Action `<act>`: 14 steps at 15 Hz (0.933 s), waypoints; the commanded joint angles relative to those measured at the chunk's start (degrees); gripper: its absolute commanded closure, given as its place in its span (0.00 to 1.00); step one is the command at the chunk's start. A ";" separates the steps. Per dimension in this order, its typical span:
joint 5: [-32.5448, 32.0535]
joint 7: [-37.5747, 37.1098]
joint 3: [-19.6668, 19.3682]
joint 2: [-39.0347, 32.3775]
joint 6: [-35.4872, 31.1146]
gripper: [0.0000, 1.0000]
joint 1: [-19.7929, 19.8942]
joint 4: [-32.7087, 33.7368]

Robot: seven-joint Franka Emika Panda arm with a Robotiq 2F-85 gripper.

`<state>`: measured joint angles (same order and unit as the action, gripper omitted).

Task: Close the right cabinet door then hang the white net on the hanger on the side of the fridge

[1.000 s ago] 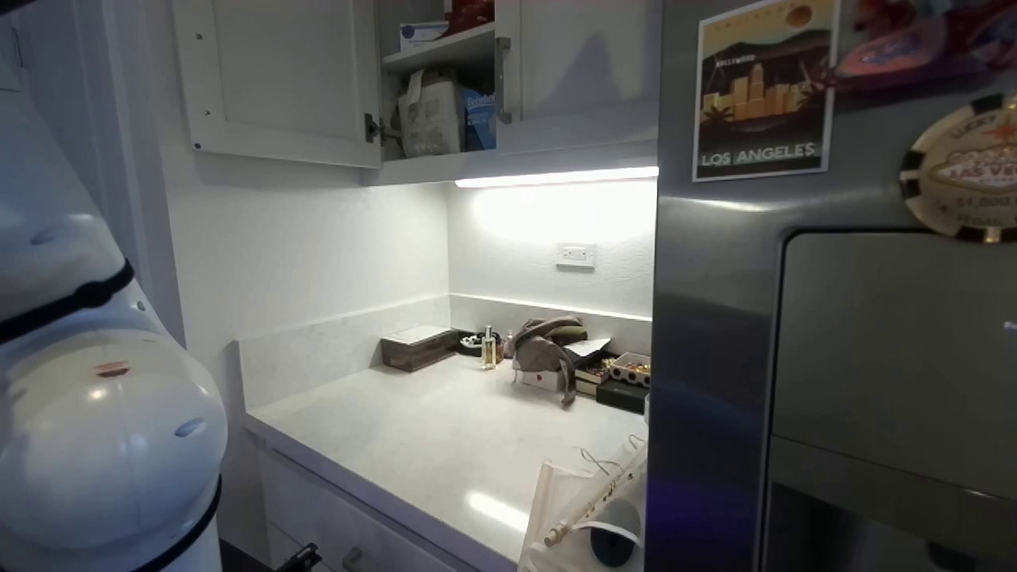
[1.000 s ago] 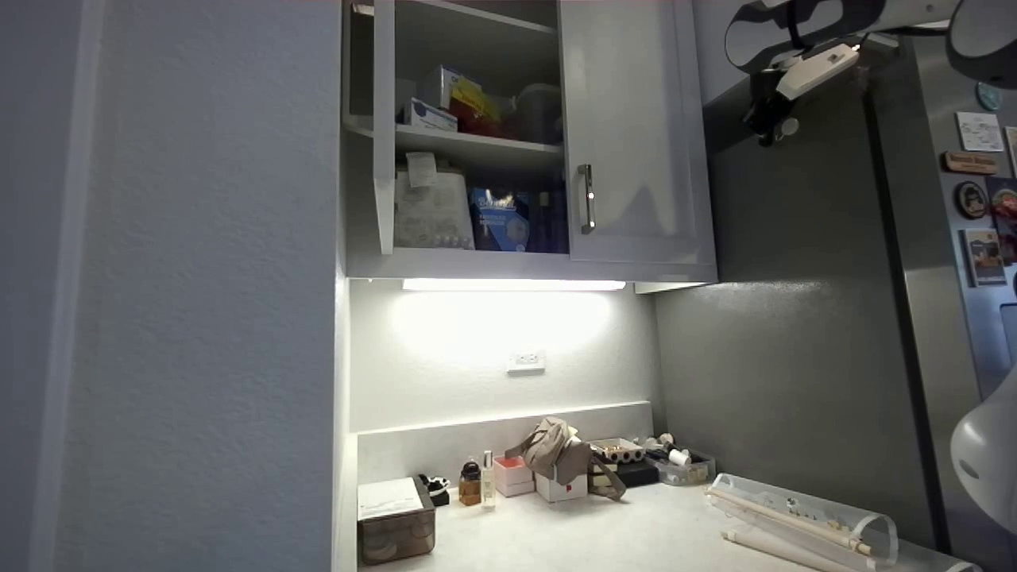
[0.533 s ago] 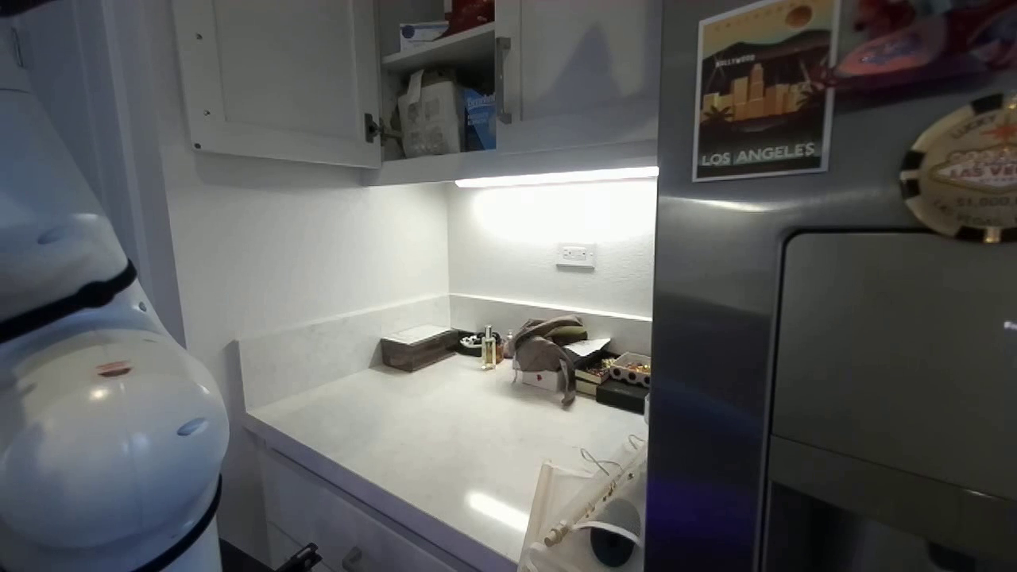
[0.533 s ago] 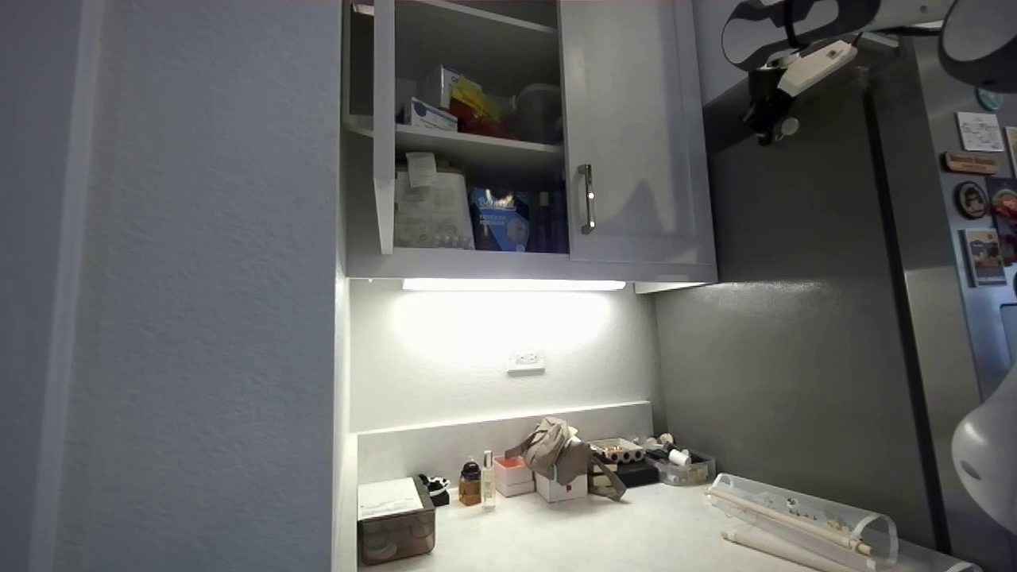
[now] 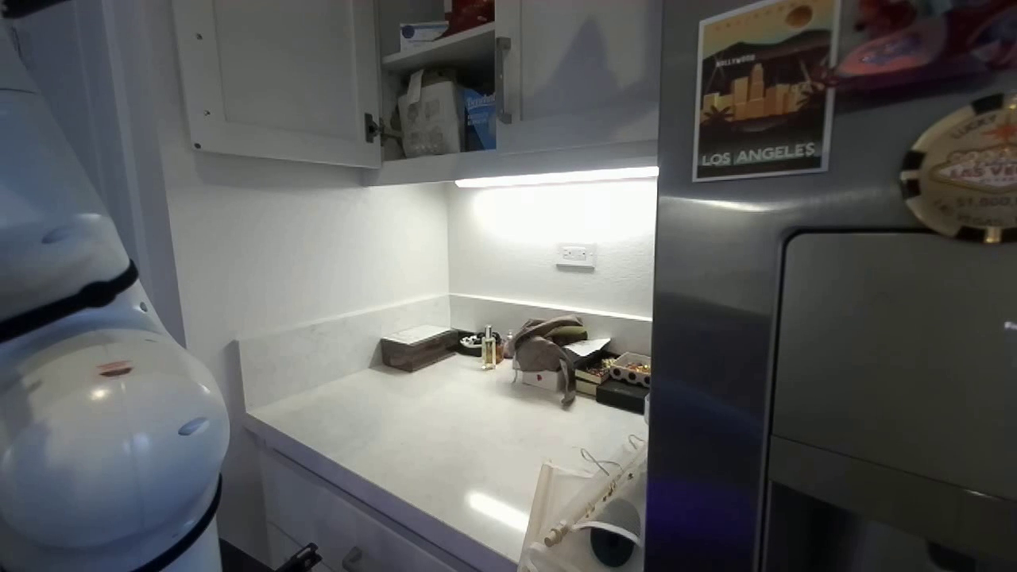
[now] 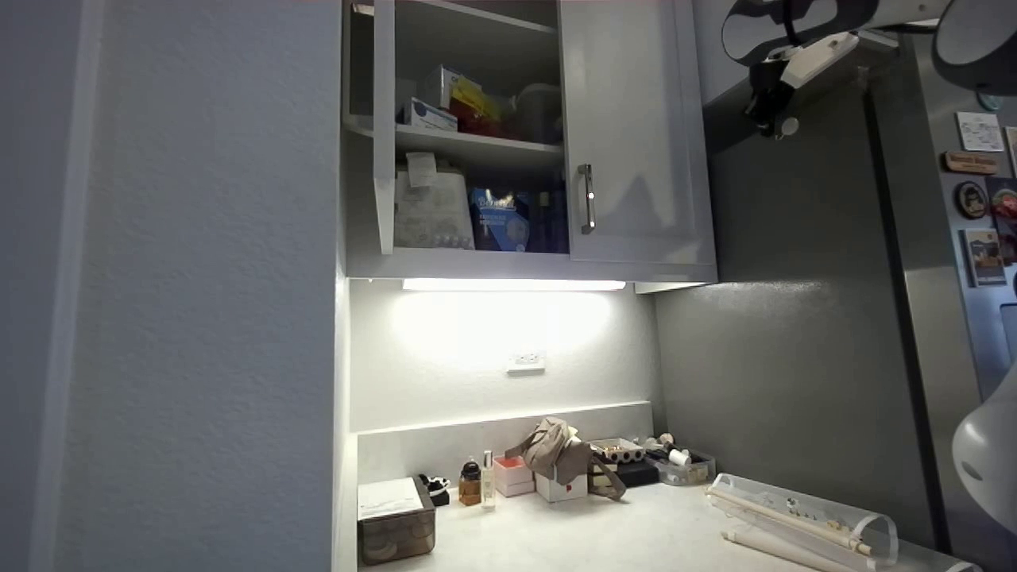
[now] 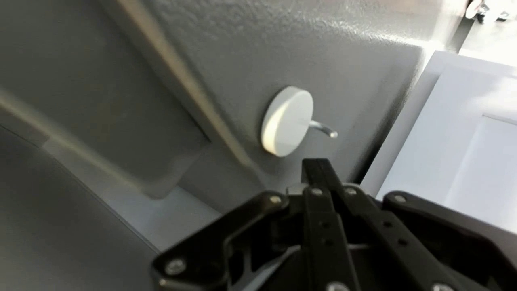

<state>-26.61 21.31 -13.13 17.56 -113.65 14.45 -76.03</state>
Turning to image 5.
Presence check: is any clear plastic bag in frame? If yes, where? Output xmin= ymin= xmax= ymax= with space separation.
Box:
xmin=513 ymin=427 xmax=650 ymax=572

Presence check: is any under-cabinet light strip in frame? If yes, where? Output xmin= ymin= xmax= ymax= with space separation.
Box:
xmin=451 ymin=162 xmax=660 ymax=195

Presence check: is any white base cabinet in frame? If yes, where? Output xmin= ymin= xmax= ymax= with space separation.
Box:
xmin=218 ymin=431 xmax=512 ymax=572

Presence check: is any amber glass bottle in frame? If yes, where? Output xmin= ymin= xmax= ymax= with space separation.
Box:
xmin=476 ymin=325 xmax=504 ymax=376

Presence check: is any white cardboard box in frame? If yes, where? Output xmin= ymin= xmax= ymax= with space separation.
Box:
xmin=565 ymin=334 xmax=620 ymax=373

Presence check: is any brown box white lid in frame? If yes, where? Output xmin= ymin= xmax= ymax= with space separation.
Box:
xmin=376 ymin=320 xmax=470 ymax=376

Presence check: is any dark box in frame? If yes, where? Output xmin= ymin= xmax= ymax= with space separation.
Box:
xmin=595 ymin=349 xmax=655 ymax=416

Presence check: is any stainless steel refrigerator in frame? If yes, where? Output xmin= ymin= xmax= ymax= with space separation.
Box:
xmin=644 ymin=0 xmax=1017 ymax=572

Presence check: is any small white blue box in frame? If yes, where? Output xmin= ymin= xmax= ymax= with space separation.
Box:
xmin=397 ymin=19 xmax=453 ymax=56

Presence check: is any Los Angeles poster magnet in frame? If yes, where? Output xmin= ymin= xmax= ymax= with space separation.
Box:
xmin=688 ymin=0 xmax=844 ymax=185

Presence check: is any Las Vegas chip magnet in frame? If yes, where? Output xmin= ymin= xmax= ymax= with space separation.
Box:
xmin=897 ymin=90 xmax=1017 ymax=249

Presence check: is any red pink magnet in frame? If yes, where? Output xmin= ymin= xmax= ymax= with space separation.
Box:
xmin=831 ymin=0 xmax=1017 ymax=113

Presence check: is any white wall outlet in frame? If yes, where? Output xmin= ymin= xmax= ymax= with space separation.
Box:
xmin=552 ymin=237 xmax=599 ymax=274

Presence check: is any white wall cabinet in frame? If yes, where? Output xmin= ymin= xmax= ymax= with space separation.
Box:
xmin=361 ymin=0 xmax=660 ymax=189

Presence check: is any black drawer handle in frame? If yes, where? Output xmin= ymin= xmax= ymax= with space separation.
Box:
xmin=276 ymin=541 xmax=323 ymax=572

